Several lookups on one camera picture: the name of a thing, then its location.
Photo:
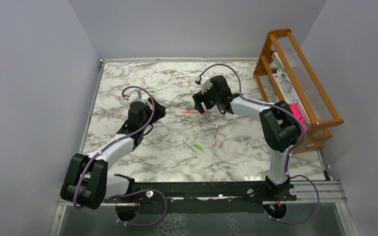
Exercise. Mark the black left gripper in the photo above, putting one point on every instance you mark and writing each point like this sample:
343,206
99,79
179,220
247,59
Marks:
158,113

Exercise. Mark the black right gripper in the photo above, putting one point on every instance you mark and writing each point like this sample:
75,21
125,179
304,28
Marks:
198,99

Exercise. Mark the orange translucent pen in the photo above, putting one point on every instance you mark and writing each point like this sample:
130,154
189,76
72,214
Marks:
193,112

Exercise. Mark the white green marker pen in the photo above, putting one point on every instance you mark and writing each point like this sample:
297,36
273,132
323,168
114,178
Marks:
193,148

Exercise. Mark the green pen cap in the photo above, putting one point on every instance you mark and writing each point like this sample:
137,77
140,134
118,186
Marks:
199,147

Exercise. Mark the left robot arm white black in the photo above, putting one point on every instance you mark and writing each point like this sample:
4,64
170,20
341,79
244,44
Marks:
87,182

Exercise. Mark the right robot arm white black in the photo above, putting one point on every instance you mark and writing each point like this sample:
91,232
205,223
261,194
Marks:
280,129

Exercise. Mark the white booklet in rack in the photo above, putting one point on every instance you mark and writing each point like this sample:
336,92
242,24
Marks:
283,80

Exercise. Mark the orange wooden rack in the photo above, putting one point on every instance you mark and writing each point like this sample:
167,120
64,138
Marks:
320,111

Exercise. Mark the pink item in rack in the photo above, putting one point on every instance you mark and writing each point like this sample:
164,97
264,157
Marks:
298,111

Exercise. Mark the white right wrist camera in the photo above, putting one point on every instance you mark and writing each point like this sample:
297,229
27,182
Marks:
205,85

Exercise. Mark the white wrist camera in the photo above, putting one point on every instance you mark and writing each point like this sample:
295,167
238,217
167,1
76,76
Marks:
205,85
134,96

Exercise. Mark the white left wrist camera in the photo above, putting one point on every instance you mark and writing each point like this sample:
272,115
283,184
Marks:
134,96

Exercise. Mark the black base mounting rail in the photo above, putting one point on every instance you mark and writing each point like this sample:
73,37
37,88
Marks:
202,197

